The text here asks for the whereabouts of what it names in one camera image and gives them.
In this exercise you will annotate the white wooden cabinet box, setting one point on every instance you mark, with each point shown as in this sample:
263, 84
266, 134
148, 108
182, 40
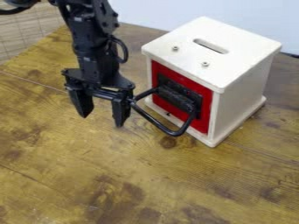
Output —
222, 63

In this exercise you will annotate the red drawer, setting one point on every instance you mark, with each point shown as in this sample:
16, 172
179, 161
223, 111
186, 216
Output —
199, 124

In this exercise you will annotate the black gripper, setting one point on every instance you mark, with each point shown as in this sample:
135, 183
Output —
112, 88

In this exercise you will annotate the black drawer handle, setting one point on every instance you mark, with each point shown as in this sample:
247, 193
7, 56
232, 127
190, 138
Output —
175, 96

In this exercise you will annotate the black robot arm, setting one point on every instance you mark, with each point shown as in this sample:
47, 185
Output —
92, 20

